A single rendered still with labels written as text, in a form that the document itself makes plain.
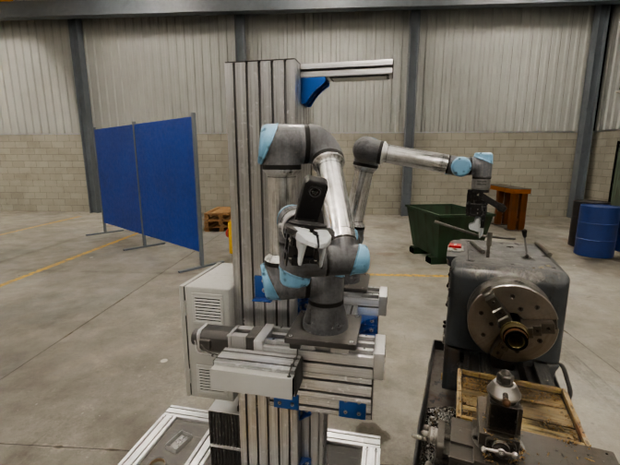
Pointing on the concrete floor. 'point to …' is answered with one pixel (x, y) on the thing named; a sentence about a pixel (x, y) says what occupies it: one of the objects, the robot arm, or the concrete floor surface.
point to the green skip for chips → (445, 212)
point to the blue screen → (152, 182)
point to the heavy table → (511, 206)
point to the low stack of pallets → (220, 216)
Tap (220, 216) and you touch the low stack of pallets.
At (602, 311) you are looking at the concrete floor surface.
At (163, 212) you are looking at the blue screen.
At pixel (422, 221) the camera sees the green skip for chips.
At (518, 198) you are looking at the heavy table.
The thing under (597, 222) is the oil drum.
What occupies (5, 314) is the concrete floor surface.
